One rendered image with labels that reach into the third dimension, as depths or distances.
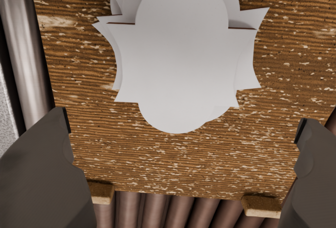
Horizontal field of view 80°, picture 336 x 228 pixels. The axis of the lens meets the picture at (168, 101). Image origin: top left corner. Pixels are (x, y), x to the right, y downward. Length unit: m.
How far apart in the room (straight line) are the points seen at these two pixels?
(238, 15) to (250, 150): 0.19
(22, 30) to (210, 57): 0.22
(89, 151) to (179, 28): 0.22
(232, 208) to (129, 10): 0.37
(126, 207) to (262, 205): 0.24
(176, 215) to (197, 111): 0.28
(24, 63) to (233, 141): 0.29
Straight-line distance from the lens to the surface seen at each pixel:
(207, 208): 0.43
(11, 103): 0.36
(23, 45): 0.30
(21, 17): 0.30
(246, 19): 0.19
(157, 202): 0.41
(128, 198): 0.41
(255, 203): 0.38
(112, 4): 0.22
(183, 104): 0.20
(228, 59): 0.18
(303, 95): 0.29
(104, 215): 0.47
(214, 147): 0.30
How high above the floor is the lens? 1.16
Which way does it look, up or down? 62 degrees down
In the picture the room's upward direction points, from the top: 177 degrees counter-clockwise
